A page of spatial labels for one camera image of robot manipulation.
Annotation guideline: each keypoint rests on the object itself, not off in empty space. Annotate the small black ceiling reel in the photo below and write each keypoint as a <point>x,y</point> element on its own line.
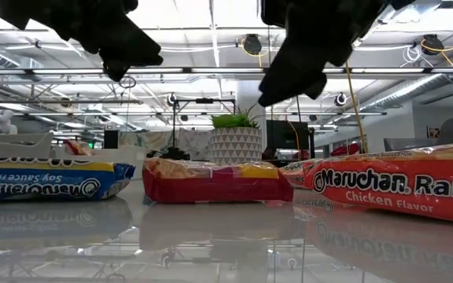
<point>340,99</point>
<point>171,99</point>

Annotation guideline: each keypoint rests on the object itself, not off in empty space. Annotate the white humanoid figure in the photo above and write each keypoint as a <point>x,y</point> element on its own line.
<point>1,123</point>

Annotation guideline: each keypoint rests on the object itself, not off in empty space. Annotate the small wall picture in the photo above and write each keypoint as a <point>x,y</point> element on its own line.
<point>433,132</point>

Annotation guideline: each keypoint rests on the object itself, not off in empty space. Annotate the long ceiling light strip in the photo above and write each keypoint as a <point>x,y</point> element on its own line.
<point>73,114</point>
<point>226,70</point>

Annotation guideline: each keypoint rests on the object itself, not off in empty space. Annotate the white building column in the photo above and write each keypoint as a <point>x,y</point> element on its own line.
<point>248,94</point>

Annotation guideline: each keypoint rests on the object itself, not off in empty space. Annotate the green plant in triangle-patterned pot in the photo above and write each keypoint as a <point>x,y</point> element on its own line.
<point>236,145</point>

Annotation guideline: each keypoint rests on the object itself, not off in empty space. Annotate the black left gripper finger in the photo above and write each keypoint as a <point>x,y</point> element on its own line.
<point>132,47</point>
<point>115,70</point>

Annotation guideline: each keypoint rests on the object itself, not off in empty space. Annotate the white bin with cutaway side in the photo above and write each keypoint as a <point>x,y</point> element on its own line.
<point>14,149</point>

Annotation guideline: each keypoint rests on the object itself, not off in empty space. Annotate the orange chicken flavor noodle pack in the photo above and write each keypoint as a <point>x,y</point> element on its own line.
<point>387,192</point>
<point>295,175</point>

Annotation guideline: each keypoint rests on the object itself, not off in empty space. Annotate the black rectangular box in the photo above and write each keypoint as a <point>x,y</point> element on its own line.
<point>111,139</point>

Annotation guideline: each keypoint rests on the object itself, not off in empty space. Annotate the black background rig frame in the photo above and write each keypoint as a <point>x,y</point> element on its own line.
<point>204,101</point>

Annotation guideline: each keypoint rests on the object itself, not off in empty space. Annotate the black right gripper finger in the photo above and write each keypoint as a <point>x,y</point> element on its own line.
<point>289,74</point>
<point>316,88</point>

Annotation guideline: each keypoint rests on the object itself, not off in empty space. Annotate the black computer monitor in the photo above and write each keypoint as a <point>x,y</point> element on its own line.
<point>287,135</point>

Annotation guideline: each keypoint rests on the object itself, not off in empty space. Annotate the blue soy sauce noodle pack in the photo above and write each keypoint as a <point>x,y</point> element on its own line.
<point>45,181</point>

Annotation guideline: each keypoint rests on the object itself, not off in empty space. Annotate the light patterned backdrop cloth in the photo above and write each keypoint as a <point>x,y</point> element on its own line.
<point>187,135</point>

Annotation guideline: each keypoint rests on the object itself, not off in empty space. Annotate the red background object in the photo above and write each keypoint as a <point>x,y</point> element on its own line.
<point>346,150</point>

